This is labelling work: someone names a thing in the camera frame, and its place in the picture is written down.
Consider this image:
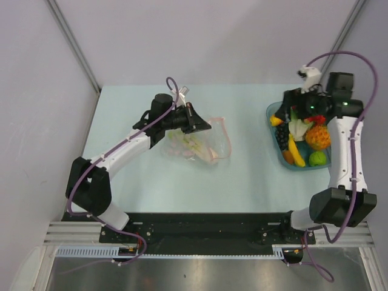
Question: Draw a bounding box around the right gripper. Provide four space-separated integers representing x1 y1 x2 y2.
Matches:
275 83 330 123

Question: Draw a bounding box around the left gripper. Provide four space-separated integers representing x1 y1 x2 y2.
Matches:
162 102 210 134

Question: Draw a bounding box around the green celery stalk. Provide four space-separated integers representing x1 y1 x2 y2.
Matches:
167 130 221 164

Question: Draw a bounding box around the clear zip top bag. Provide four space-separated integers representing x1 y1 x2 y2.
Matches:
161 117 232 166

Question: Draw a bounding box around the orange toy pineapple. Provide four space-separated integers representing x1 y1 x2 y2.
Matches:
305 125 331 151

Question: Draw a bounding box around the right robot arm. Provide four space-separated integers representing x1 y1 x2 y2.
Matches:
275 67 377 243

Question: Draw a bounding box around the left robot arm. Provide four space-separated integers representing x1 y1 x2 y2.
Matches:
65 93 212 243

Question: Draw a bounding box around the teal plastic food tray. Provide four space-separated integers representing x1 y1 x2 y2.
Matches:
265 101 333 173

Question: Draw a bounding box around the yellow toy mango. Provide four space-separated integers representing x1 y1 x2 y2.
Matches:
269 115 284 127

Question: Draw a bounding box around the dark blue grape bunch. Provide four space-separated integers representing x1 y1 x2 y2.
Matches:
275 123 289 151

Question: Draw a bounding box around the white green cabbage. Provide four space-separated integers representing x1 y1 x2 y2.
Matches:
288 110 310 142

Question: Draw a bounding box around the yellow toy banana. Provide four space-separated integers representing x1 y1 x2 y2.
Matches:
288 133 306 167

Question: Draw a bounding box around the small orange fruit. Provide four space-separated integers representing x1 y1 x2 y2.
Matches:
282 150 295 165

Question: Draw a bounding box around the green round fruit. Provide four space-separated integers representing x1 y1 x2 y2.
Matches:
309 151 327 167

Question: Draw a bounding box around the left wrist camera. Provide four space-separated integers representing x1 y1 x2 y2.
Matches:
170 86 189 109

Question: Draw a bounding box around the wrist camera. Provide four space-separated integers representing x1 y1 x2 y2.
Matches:
298 65 321 94
170 86 189 109

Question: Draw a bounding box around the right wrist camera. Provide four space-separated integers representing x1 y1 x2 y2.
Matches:
298 65 321 94

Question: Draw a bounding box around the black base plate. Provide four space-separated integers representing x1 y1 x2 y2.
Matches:
60 212 316 255

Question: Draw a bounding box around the right corner aluminium post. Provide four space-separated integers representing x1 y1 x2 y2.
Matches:
321 0 369 88

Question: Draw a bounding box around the corner aluminium post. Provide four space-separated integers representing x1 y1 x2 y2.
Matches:
44 0 101 93
321 0 369 88

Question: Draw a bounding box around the white cable duct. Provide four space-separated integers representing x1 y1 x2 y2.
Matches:
56 244 287 259

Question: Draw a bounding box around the aluminium frame rail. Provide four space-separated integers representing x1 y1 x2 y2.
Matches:
44 222 101 246

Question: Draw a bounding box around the left corner aluminium post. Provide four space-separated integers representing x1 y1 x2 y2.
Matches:
44 0 101 93

